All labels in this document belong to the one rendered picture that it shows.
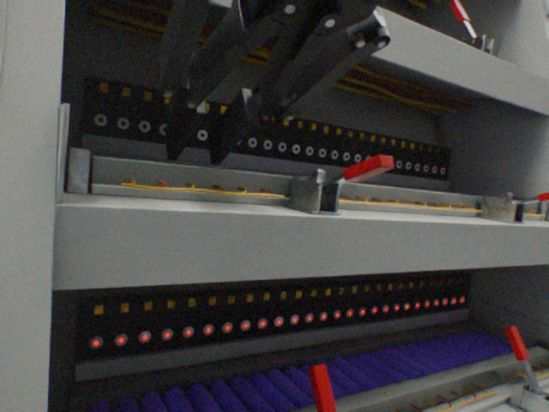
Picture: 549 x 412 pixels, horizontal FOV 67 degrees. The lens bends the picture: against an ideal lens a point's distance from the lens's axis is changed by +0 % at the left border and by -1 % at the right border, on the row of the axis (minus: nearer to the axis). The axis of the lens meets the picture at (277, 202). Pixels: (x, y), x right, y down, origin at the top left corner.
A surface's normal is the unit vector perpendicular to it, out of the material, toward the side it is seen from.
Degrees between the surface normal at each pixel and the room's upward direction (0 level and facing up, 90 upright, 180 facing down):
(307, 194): 90
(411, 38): 110
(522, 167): 90
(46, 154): 90
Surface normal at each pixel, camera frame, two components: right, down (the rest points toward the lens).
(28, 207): 0.53, -0.21
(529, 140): -0.85, -0.05
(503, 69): 0.52, 0.14
